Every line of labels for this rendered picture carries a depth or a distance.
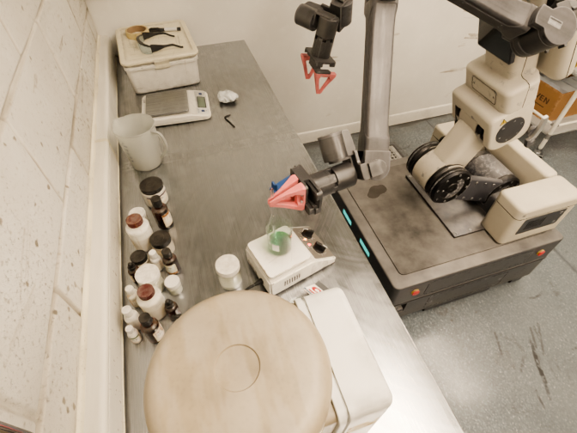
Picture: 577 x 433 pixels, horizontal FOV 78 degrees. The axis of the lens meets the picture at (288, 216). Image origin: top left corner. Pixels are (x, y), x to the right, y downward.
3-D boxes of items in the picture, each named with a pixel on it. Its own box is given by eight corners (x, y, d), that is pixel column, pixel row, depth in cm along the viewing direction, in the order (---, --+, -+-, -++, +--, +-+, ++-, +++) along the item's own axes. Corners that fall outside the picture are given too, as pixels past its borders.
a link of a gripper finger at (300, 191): (273, 199, 71) (314, 185, 74) (258, 178, 75) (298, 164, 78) (274, 222, 76) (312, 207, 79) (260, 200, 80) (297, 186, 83)
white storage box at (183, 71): (189, 49, 179) (183, 18, 168) (205, 84, 157) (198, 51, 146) (125, 59, 172) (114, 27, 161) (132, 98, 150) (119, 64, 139)
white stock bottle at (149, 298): (172, 314, 87) (160, 294, 79) (149, 325, 85) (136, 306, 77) (165, 296, 90) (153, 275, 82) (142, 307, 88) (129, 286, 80)
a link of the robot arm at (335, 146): (389, 173, 77) (374, 171, 85) (375, 119, 75) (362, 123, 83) (337, 190, 76) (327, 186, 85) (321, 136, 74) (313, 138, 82)
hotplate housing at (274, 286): (308, 231, 103) (309, 212, 97) (336, 264, 96) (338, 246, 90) (239, 265, 96) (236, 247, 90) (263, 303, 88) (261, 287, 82)
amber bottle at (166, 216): (156, 230, 104) (145, 204, 95) (159, 218, 106) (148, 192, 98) (172, 228, 104) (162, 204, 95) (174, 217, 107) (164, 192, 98)
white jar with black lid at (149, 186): (142, 199, 112) (135, 182, 106) (162, 189, 114) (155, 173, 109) (152, 211, 108) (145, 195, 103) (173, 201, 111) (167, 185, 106)
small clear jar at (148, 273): (142, 299, 89) (134, 286, 84) (142, 280, 93) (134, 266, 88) (167, 294, 90) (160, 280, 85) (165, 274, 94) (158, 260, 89)
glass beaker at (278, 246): (296, 253, 88) (297, 231, 82) (273, 262, 86) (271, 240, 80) (285, 233, 92) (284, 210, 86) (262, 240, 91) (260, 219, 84)
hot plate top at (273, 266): (286, 226, 94) (286, 223, 94) (312, 258, 88) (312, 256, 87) (245, 245, 90) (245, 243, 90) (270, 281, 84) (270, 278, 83)
